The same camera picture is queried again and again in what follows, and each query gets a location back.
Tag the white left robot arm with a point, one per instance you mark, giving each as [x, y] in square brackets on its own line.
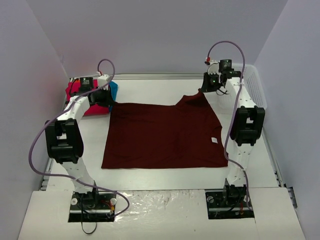
[63, 137]

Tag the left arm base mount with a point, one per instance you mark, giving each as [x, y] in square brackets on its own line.
[100, 210]

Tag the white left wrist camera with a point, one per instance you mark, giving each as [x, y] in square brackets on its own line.
[103, 81]

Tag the pink folded t shirt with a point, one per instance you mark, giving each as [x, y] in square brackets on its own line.
[73, 89]

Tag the blue folded t shirt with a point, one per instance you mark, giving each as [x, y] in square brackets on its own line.
[114, 90]

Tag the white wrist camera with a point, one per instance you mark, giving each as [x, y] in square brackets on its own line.
[103, 81]
[212, 66]

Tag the dark red t shirt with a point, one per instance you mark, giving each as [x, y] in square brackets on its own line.
[150, 136]

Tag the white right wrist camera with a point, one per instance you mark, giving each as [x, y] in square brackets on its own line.
[212, 66]

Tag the white plastic laundry basket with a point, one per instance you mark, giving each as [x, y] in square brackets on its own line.
[253, 85]

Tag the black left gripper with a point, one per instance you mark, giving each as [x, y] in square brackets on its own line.
[105, 97]

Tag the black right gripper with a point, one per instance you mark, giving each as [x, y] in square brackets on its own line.
[206, 83]

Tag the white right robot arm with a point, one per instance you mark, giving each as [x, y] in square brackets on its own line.
[246, 122]

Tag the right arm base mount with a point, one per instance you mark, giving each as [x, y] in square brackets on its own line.
[222, 207]

